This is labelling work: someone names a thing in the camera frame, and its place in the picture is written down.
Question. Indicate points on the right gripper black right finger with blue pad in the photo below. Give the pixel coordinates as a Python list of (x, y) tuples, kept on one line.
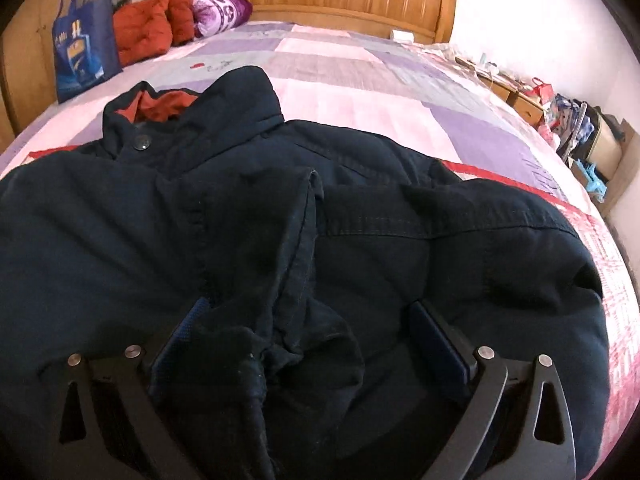
[(514, 421)]

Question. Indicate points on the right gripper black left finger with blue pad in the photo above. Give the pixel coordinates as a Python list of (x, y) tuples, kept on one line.
[(130, 399)]

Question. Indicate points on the dark navy jacket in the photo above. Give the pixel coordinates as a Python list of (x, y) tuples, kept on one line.
[(274, 274)]

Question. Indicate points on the pile of colourful clothes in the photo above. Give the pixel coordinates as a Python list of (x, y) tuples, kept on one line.
[(567, 125)]

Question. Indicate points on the light blue cloth item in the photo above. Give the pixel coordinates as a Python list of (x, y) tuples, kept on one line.
[(593, 184)]

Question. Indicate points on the cardboard box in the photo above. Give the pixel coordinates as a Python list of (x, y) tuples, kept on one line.
[(614, 149)]

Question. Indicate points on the wooden nightstand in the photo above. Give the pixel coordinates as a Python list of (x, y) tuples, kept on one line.
[(531, 111)]

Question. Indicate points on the purple pink checkered bedspread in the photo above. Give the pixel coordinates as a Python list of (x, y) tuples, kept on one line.
[(410, 94)]

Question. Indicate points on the wooden wardrobe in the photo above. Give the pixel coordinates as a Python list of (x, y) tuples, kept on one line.
[(27, 72)]

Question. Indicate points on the blue paper shopping bag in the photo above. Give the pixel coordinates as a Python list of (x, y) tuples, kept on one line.
[(84, 47)]

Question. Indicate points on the orange red padded coat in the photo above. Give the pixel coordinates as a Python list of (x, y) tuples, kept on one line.
[(149, 28)]

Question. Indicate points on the purple patterned pillow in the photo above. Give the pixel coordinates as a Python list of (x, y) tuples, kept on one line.
[(212, 17)]

